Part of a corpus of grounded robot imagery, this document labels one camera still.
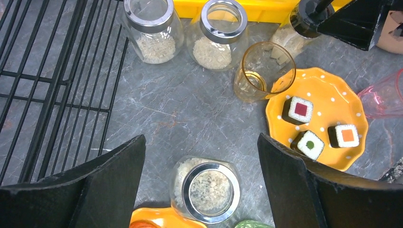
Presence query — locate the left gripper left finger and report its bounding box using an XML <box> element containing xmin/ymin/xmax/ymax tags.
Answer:
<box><xmin>0</xmin><ymin>135</ymin><xmax>146</xmax><ymax>228</ymax></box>

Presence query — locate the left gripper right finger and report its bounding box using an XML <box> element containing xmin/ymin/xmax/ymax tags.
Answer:
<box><xmin>257</xmin><ymin>133</ymin><xmax>403</xmax><ymax>228</ymax></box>

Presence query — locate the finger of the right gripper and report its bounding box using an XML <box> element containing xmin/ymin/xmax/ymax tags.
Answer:
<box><xmin>310</xmin><ymin>0</ymin><xmax>394</xmax><ymax>51</ymax></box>

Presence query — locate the black cap shaker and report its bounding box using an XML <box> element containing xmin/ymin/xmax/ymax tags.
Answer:
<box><xmin>270</xmin><ymin>0</ymin><xmax>335</xmax><ymax>58</ymax></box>

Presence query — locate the round bin with plastic liner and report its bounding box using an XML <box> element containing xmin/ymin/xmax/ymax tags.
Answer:
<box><xmin>376</xmin><ymin>10</ymin><xmax>403</xmax><ymax>54</ymax></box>

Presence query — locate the red chicken wing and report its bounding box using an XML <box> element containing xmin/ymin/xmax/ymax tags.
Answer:
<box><xmin>129</xmin><ymin>220</ymin><xmax>158</xmax><ymax>228</ymax></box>

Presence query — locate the green centre sushi piece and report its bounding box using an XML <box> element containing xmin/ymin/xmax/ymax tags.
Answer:
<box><xmin>290</xmin><ymin>130</ymin><xmax>325</xmax><ymax>160</ymax></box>

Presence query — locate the green glass cup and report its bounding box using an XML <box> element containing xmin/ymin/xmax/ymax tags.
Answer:
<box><xmin>234</xmin><ymin>220</ymin><xmax>274</xmax><ymax>228</ymax></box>

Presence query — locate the yellow plate with chicken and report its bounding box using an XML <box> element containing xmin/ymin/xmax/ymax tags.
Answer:
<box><xmin>130</xmin><ymin>207</ymin><xmax>206</xmax><ymax>228</ymax></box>

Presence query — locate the orange centre sushi piece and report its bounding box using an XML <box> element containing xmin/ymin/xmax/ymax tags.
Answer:
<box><xmin>327</xmin><ymin>124</ymin><xmax>359</xmax><ymax>148</ymax></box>

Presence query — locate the yellow plate with sushi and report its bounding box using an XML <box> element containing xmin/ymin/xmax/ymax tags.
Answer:
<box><xmin>266</xmin><ymin>67</ymin><xmax>369</xmax><ymax>171</ymax></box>

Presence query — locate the pink glass cup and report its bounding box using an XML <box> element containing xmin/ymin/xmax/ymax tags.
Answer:
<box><xmin>358</xmin><ymin>69</ymin><xmax>403</xmax><ymax>119</ymax></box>

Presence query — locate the red centre sushi piece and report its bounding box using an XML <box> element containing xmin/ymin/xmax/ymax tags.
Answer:
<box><xmin>281</xmin><ymin>96</ymin><xmax>314</xmax><ymax>125</ymax></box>

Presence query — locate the open glass jar front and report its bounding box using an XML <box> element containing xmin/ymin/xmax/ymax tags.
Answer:
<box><xmin>169</xmin><ymin>155</ymin><xmax>241</xmax><ymax>224</ymax></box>

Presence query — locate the open glass jar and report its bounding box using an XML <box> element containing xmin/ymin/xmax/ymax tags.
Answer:
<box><xmin>186</xmin><ymin>0</ymin><xmax>249</xmax><ymax>71</ymax></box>
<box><xmin>121</xmin><ymin>0</ymin><xmax>185</xmax><ymax>64</ymax></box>
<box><xmin>169</xmin><ymin>155</ymin><xmax>241</xmax><ymax>224</ymax></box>

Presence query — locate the amber glass cup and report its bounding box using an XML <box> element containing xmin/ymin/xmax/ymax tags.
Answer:
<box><xmin>233</xmin><ymin>41</ymin><xmax>297</xmax><ymax>103</ymax></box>

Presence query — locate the yellow plastic bin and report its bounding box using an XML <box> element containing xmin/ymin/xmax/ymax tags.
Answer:
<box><xmin>172</xmin><ymin>0</ymin><xmax>353</xmax><ymax>24</ymax></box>

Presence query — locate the open glass jar middle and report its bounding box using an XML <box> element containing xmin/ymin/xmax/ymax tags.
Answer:
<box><xmin>186</xmin><ymin>0</ymin><xmax>249</xmax><ymax>71</ymax></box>

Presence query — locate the open glass jar back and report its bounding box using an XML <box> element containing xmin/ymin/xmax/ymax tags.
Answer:
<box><xmin>121</xmin><ymin>0</ymin><xmax>185</xmax><ymax>64</ymax></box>

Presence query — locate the black wire rack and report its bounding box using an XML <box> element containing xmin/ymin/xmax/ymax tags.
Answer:
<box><xmin>0</xmin><ymin>0</ymin><xmax>128</xmax><ymax>186</ymax></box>

